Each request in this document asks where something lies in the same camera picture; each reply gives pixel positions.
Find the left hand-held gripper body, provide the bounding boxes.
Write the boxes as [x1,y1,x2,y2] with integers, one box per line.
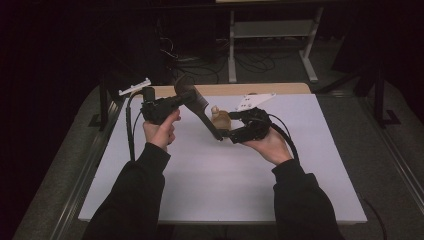
[118,78,183,126]

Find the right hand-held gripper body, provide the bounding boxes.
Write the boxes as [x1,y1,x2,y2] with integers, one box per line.
[229,93,277,144]

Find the black spatula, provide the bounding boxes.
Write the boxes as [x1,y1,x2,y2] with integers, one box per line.
[174,74,224,142]

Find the person's left hand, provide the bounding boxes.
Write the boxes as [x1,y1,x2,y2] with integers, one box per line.
[143,108,182,153]

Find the person's right hand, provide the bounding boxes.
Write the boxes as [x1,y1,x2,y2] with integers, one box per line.
[241,128,294,167]

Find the white table mat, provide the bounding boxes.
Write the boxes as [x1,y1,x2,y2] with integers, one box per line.
[78,93,368,224]

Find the black stand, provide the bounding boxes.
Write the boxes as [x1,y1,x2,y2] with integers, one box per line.
[372,65,402,128]
[88,79,112,132]

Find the grey metal stand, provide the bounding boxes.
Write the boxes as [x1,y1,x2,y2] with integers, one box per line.
[228,7,325,84]

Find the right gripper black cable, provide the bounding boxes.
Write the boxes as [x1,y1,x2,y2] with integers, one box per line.
[267,113,388,240]

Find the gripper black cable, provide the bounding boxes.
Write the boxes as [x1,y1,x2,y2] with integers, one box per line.
[267,113,388,240]
[125,90,145,162]

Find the bundle of floor cables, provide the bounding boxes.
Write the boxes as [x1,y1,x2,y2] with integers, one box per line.
[159,35,278,85]

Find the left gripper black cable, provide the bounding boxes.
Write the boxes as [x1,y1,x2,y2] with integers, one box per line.
[125,90,145,162]

